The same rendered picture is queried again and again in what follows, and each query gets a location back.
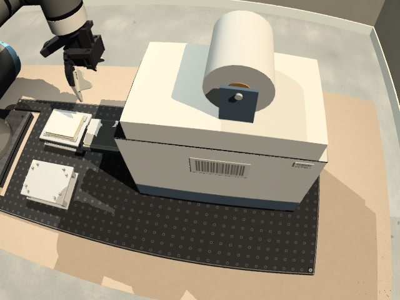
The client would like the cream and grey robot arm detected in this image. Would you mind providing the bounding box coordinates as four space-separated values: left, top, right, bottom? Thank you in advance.
0 0 88 159

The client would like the small beige cylindrical pin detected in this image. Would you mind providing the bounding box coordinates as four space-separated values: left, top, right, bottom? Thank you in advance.
234 93 243 100

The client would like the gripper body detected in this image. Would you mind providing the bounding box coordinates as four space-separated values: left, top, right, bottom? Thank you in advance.
58 20 105 69

